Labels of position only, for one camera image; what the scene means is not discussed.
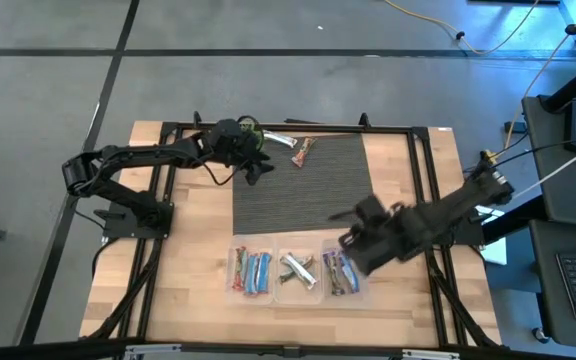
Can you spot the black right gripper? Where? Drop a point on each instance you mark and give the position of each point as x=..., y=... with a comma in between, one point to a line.
x=388, y=235

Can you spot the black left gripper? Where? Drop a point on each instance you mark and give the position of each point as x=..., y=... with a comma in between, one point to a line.
x=233, y=142

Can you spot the purple blue granola bar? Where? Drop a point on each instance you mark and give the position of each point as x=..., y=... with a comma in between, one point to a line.
x=333, y=272
x=349, y=274

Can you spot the orange green granola bar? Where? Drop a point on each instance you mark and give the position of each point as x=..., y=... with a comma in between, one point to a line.
x=303, y=151

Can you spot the green granola bar silver back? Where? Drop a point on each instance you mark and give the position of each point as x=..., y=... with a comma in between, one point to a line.
x=300, y=271
x=280, y=138

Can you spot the green chewy granola bar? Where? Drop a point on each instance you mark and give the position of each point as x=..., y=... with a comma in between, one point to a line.
x=288, y=276

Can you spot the blue red granola bar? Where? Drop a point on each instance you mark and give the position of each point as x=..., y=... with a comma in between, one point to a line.
x=264, y=272
x=252, y=274

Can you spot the red chewy granola bar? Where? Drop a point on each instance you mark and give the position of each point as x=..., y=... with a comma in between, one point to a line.
x=239, y=267

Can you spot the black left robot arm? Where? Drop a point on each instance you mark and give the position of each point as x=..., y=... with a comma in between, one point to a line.
x=128, y=160

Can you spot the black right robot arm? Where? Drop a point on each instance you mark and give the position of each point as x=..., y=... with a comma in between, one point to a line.
x=458, y=210

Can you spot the dark grey woven mat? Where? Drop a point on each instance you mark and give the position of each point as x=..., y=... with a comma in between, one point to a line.
x=308, y=200

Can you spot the clear plastic bin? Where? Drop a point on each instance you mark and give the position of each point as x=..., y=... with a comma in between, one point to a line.
x=233, y=300
x=298, y=297
x=363, y=299

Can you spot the black side table with keyboard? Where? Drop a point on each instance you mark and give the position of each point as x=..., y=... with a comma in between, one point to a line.
x=548, y=280

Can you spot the black caster wheel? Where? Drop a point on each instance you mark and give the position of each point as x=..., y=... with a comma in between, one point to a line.
x=541, y=335

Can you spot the black stand leg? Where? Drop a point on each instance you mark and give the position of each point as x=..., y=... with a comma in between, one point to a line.
x=575, y=82

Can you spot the black aluminium table frame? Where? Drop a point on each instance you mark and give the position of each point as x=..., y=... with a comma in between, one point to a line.
x=415, y=165

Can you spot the silver frame bracket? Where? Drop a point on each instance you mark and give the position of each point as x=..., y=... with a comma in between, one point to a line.
x=430, y=354
x=153, y=350

